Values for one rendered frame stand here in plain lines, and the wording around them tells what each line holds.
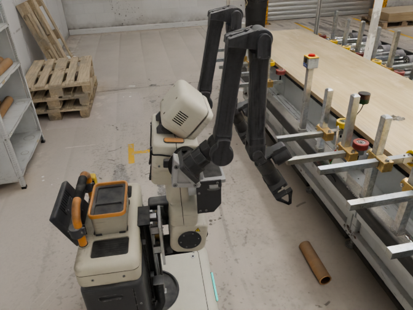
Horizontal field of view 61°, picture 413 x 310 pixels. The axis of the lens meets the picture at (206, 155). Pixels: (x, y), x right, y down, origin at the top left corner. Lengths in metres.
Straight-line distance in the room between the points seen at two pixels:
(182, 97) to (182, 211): 0.50
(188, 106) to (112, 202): 0.56
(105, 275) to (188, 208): 0.41
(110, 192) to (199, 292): 0.73
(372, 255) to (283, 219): 0.70
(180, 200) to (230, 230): 1.22
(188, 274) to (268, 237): 0.82
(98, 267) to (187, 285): 0.68
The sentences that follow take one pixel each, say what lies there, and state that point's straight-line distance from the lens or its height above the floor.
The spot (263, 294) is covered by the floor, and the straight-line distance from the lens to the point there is 2.32.
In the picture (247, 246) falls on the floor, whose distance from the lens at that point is 2.56.
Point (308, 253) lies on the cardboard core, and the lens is 2.49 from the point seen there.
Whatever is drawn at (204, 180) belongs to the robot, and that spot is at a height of 1.04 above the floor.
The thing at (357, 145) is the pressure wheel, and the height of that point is 0.90.
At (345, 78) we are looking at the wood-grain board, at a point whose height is 0.90.
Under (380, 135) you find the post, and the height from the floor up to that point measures 1.07.
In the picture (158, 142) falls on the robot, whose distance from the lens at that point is 1.27.
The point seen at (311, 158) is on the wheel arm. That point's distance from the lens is 1.92.
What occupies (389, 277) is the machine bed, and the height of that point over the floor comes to 0.17.
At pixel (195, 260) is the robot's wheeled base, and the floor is 0.28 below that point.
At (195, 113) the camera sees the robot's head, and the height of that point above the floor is 1.33.
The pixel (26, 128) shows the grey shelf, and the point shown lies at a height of 0.18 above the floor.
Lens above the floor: 1.85
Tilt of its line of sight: 32 degrees down
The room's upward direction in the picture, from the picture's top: 2 degrees counter-clockwise
